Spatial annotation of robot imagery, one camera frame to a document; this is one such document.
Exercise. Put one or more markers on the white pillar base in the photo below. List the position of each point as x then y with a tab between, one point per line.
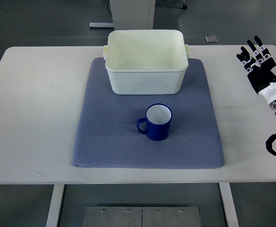
129	15

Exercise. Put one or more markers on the white plastic box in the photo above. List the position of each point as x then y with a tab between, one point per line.
146	62

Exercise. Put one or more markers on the grey floor socket plate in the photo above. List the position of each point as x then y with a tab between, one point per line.
211	39

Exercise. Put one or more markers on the blue enamel mug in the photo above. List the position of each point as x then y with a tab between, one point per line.
156	123

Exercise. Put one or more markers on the left white table leg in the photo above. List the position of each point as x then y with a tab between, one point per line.
55	205

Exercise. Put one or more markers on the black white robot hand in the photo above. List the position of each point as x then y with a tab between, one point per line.
261	70

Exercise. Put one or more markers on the metal floor plate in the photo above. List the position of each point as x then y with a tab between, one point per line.
142	217

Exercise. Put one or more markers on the right white table leg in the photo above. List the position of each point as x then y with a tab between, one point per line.
228	204

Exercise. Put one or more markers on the white table leg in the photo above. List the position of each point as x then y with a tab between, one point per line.
55	205
228	204

